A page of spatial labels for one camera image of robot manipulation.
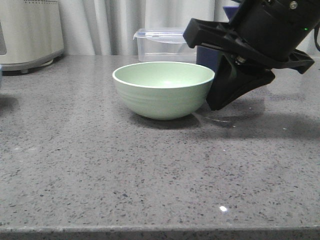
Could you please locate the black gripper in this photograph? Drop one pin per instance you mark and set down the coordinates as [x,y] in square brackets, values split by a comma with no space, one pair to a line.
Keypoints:
[265,33]

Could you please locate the light green bowl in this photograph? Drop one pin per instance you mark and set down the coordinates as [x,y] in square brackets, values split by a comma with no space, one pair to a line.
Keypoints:
[163,90]

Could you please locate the light blue bowl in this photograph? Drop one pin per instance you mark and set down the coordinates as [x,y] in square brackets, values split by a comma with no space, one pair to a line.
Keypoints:
[1,75]

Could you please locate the dark blue saucepan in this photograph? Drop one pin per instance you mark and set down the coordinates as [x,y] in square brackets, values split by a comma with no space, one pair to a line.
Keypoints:
[207,57]

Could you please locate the clear plastic food container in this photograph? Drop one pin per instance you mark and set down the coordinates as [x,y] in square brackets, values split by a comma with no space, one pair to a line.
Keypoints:
[163,44]

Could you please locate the grey curtain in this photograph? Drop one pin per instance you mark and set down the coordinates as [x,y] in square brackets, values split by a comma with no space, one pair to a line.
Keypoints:
[107,27]

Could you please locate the white countertop appliance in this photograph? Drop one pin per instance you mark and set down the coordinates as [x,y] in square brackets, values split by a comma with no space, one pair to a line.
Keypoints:
[30,34]

